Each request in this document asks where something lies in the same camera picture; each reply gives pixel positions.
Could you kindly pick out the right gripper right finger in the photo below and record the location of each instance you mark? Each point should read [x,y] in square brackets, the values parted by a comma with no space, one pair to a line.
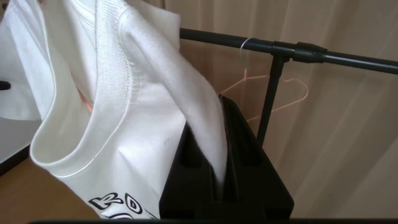
[258,193]

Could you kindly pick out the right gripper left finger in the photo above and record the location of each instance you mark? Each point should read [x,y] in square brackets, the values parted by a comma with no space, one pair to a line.
[186,193]

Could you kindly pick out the white printed t-shirt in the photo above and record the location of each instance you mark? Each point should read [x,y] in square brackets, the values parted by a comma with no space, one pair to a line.
[140,124]

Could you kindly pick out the pink clothes hanger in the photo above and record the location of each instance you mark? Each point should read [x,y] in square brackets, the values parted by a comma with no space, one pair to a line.
[84,101]
[295,98]

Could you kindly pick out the black clothes rack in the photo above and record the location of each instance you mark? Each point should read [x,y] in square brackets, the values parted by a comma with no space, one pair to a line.
[280,49]

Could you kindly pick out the beige curtain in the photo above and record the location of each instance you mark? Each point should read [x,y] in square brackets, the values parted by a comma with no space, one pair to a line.
[342,124]

